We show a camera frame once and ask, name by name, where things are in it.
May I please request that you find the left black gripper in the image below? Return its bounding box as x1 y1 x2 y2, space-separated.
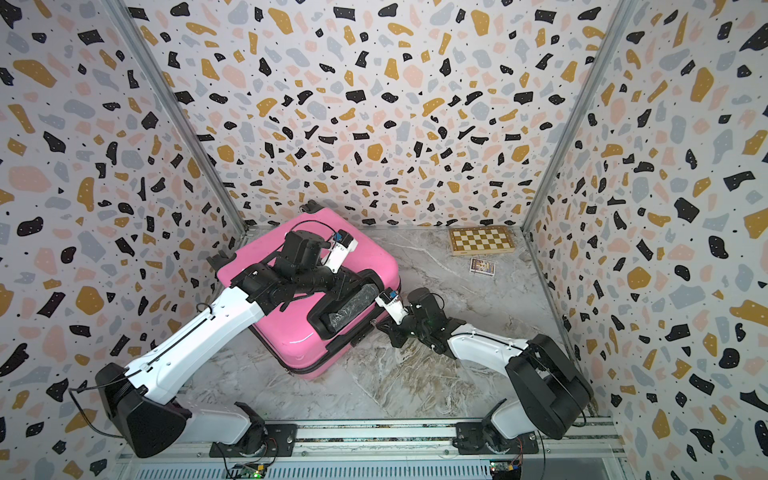
296 258 366 300

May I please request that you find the pink hard-shell suitcase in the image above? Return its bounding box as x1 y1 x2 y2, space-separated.
208 201 401 379

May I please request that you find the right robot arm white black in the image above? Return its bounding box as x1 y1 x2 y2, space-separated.
377 308 594 454

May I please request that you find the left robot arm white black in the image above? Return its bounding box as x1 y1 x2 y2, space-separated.
96 263 357 458

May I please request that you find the playing card deck box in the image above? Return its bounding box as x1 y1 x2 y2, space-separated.
470 258 495 276

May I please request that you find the wooden chessboard box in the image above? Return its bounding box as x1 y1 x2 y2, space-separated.
449 226 515 255

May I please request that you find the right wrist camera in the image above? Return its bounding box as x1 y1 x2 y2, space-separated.
375 288 409 325

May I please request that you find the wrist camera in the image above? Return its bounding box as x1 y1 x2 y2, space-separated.
323 230 358 274
375 288 409 325

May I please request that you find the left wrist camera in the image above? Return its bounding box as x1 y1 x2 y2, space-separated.
323 230 358 274

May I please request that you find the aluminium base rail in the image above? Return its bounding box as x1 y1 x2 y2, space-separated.
113 417 634 479

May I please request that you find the left aluminium corner post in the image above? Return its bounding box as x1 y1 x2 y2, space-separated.
104 1 247 237

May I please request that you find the aluminium corner post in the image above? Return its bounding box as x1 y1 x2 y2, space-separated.
521 0 638 235
104 1 247 237

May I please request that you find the right aluminium corner post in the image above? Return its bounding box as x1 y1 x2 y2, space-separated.
521 0 638 235

